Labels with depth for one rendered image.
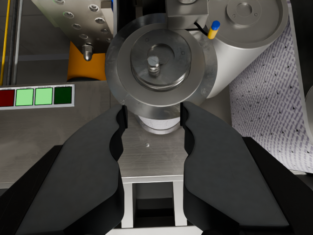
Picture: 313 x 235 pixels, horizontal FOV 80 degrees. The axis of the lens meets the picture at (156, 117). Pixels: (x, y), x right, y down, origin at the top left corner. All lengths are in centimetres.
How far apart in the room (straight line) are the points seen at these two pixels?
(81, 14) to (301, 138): 51
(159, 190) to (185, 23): 52
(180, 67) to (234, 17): 12
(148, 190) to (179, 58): 50
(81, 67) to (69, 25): 150
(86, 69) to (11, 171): 151
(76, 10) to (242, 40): 39
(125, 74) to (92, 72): 182
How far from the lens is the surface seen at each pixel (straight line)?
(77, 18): 57
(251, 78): 42
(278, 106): 34
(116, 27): 29
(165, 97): 24
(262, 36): 32
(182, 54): 24
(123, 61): 26
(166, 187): 65
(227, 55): 30
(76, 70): 210
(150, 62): 20
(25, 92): 72
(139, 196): 66
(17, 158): 71
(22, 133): 71
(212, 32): 24
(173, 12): 26
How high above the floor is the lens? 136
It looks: 9 degrees down
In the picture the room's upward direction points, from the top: 177 degrees clockwise
